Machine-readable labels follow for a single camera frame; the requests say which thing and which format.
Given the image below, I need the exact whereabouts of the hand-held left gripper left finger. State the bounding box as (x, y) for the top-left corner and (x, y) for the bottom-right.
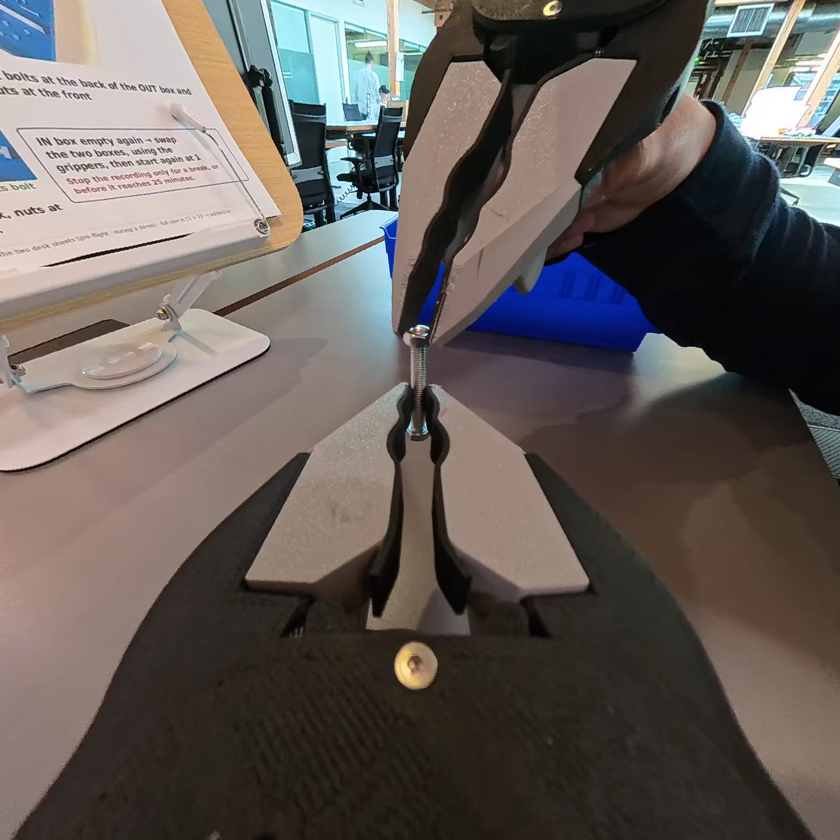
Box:
(245, 384), (411, 618)

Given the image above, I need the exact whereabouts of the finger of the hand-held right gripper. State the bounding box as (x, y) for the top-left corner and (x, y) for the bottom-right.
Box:
(392, 59), (519, 339)
(430, 58), (639, 349)

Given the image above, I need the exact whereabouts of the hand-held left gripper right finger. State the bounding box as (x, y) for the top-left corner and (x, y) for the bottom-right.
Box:
(423, 384), (592, 618)

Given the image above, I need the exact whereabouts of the silver hex bolt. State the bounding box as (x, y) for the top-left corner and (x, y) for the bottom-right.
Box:
(403, 325), (432, 439)

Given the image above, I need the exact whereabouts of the blue plastic bin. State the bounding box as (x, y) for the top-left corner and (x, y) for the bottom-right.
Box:
(381, 215), (659, 355)

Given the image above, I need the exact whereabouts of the person's right forearm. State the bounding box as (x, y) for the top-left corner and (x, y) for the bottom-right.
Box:
(577, 101), (840, 417)

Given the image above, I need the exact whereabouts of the person's right hand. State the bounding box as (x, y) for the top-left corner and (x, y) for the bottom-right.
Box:
(545, 92), (718, 263)

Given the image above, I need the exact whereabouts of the group of black office chairs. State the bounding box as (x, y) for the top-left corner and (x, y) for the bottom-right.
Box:
(289, 98), (404, 219)

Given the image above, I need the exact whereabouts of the grey panel on black stand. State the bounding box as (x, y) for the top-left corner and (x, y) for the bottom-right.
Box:
(203, 0), (303, 168)

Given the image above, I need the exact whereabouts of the printed instruction sheet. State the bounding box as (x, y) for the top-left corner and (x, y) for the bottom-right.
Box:
(0, 0), (283, 266)

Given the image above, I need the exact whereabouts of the grey mesh office chair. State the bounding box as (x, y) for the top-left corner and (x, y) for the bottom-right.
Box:
(793, 392), (840, 481)

